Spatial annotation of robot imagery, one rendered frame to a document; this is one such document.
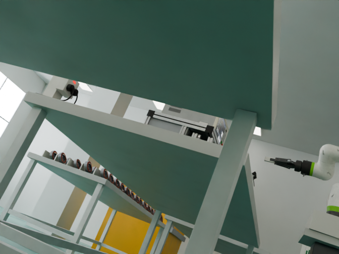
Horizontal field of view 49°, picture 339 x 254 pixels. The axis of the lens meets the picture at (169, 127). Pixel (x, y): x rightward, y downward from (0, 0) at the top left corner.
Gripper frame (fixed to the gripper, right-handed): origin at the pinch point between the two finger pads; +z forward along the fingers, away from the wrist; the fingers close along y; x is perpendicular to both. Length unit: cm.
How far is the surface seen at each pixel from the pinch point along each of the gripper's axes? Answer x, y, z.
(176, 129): -11, -45, 53
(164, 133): -45, -120, 26
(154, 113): -4, -47, 70
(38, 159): -34, 43, 211
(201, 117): 6, -32, 45
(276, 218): 79, 507, 18
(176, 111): 7, -33, 63
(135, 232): -45, 319, 206
